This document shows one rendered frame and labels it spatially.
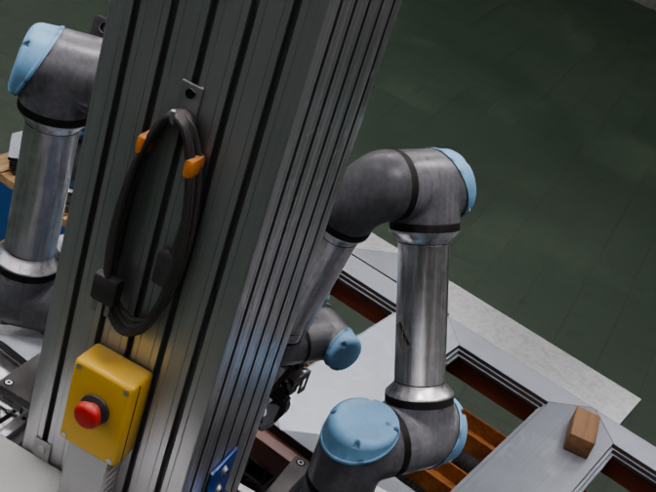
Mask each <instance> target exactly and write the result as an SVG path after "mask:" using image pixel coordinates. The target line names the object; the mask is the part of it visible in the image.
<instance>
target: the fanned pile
mask: <svg viewBox="0 0 656 492"><path fill-rule="evenodd" d="M42 343H43V339H36V338H28V337H22V336H14V335H7V334H0V354H2V355H3V356H4V357H5V358H7V359H8V360H9V361H10V362H12V363H13V364H14V365H15V366H16V367H18V368H19V367H20V366H22V365H23V364H24V363H25V362H26V361H28V360H29V359H30V358H32V357H33V356H35V355H36V354H38V353H39V352H40V351H41V348H42Z"/></svg>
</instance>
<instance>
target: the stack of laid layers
mask: <svg viewBox="0 0 656 492"><path fill-rule="evenodd" d="M337 281H339V282H340V283H342V284H343V285H345V286H347V287H348V288H350V290H352V291H353V292H355V293H356V294H358V295H359V296H361V297H362V298H364V299H366V300H367V301H369V302H370V303H372V304H373V305H375V306H376V307H378V308H380V309H382V310H383V311H385V312H386V313H388V314H389V316H391V315H392V314H394V313H395V312H396V304H394V303H393V302H391V301H390V300H388V299H386V298H385V297H383V296H382V295H380V294H379V293H377V292H376V291H374V290H372V289H371V288H369V287H368V286H366V285H365V284H363V283H362V282H360V281H358V280H357V279H355V278H354V277H352V276H351V275H349V274H348V273H346V272H344V271H343V270H342V272H341V274H340V275H339V277H338V279H337ZM389 316H387V317H389ZM387 317H386V318H387ZM386 318H384V319H386ZM384 319H383V320H384ZM383 320H381V321H383ZM381 321H379V322H378V323H380V322H381ZM378 323H376V324H378ZM376 324H375V325H376ZM375 325H373V326H375ZM373 326H372V327H373ZM372 327H370V328H372ZM370 328H368V329H367V330H369V329H370ZM367 330H365V331H367ZM365 331H364V332H365ZM364 332H362V333H364ZM362 333H361V334H362ZM361 334H359V335H361ZM359 335H357V336H356V337H358V336H359ZM457 358H458V359H459V360H461V361H462V362H464V363H465V364H467V365H468V366H470V367H471V368H472V369H474V370H475V371H477V372H478V373H480V374H481V375H483V376H484V377H486V378H488V379H489V380H491V381H492V382H494V383H495V384H497V385H498V386H500V387H501V388H503V389H504V390H507V391H508V392H510V393H511V394H513V395H514V396H516V397H517V398H519V399H520V400H522V401H524V402H525V403H527V404H528V405H530V406H531V407H533V408H534V409H536V410H535V411H534V412H533V413H532V414H531V415H530V416H529V417H528V418H527V419H526V420H525V421H524V422H523V423H521V424H520V425H519V426H518V427H517V428H516V429H515V430H514V431H513V432H512V433H511V434H510V435H509V436H508V437H507V438H506V439H505V440H504V441H503V442H501V443H500V444H499V445H498V446H497V447H496V448H495V449H494V450H493V451H492V452H491V453H490V454H489V455H488V456H487V457H486V458H485V459H484V460H483V461H482V462H481V463H479V464H478V465H477V466H476V467H475V468H474V469H473V470H472V471H471V472H470V473H469V474H468V475H467V476H466V477H465V478H464V479H463V480H462V481H461V482H459V483H458V484H457V485H456V486H455V487H454V488H453V489H452V490H451V491H450V492H456V491H457V490H458V489H459V488H460V487H461V486H462V485H463V484H464V483H465V482H466V481H467V480H468V479H469V478H470V477H471V476H472V475H474V474H475V473H476V472H477V471H478V470H479V469H480V468H481V467H482V466H483V465H484V464H485V463H486V462H487V461H488V460H489V459H490V458H491V457H492V456H493V455H494V454H495V453H496V452H497V451H499V450H500V449H501V448H502V447H503V446H504V445H505V444H506V443H507V442H508V441H509V440H510V439H511V438H512V437H513V436H514V435H515V434H516V433H517V432H518V431H519V430H520V429H521V428H523V427H524V426H525V425H526V424H527V423H528V422H529V421H530V420H531V419H532V418H533V417H534V416H535V415H536V414H537V413H538V412H539V411H540V410H541V409H542V408H543V407H544V406H545V405H546V404H547V403H549V402H548V401H546V400H544V399H543V398H541V397H540V396H538V395H537V394H535V393H533V392H532V391H530V390H529V389H527V388H525V387H524V386H522V385H520V384H519V383H517V382H516V381H514V380H513V379H511V378H510V377H508V376H506V375H505V374H503V373H502V372H500V371H499V370H497V369H496V368H494V367H492V366H491V365H489V364H488V363H486V362H485V361H483V360H482V359H480V358H478V357H477V356H475V355H474V354H472V353H471V352H469V351H468V350H466V349H464V348H462V347H461V346H460V345H458V346H457V347H456V348H454V349H453V350H451V351H450V352H449V353H447V354H446V367H447V366H448V365H449V364H451V363H452V362H453V361H455V360H456V359H457ZM268 430H269V431H271V432H272V433H274V434H275V435H276V436H278V437H279V438H280V439H282V440H283V441H284V442H286V443H287V444H289V445H290V446H291V447H293V448H294V449H295V450H297V451H298V452H299V453H301V454H302V455H303V456H305V457H306V458H308V461H309V462H310V460H311V457H312V454H313V453H311V452H310V451H309V450H307V449H306V448H305V447H304V446H303V445H302V444H300V443H299V442H297V441H296V440H295V439H293V438H292V437H291V436H289V435H288V434H287V433H285V432H284V431H282V430H280V429H279V428H278V427H277V426H275V425H272V426H271V427H270V428H268ZM610 459H613V460H614V461H616V462H617V463H619V464H620V465H622V466H623V467H625V468H626V469H628V470H629V471H631V472H633V473H635V474H636V475H638V476H639V477H641V478H642V479H644V480H645V481H647V482H649V483H650V484H652V485H653V486H655V487H656V471H655V470H653V469H651V468H650V467H648V466H647V465H645V464H644V463H642V462H640V461H639V460H637V459H636V458H634V457H633V456H631V455H630V454H628V453H626V452H625V451H623V450H622V449H620V448H619V447H617V446H616V445H614V443H613V444H612V446H611V447H610V448H609V449H608V450H607V451H606V453H605V454H604V455H603V456H602V457H601V458H600V460H599V461H598V462H597V463H596V464H595V465H594V467H593V468H592V469H591V470H590V471H589V473H588V474H587V475H586V476H585V477H584V478H583V480H582V481H581V482H580V483H579V484H578V485H577V487H576V488H575V489H574V490H573V491H572V492H584V491H585V489H586V488H587V487H588V486H589V485H590V483H591V482H592V481H593V480H594V479H595V477H596V476H597V475H598V474H599V473H600V471H601V470H602V469H603V468H604V467H605V465H606V464H607V463H608V462H609V461H610Z"/></svg>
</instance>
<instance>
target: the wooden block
mask: <svg viewBox="0 0 656 492"><path fill-rule="evenodd" d="M599 421H600V416H598V415H596V414H594V413H592V412H590V411H588V410H585V409H583V408H581V407H579V406H578V407H577V408H576V410H575V412H574V413H573V415H572V417H571V419H570V421H569V425H568V429H567V433H566V436H565V440H564V443H563V449H564V450H567V451H569V452H571V453H573V454H575V455H577V456H580V457H582V458H584V459H588V457H589V455H590V453H591V451H592V449H593V448H594V446H595V440H596V435H597V430H598V425H599Z"/></svg>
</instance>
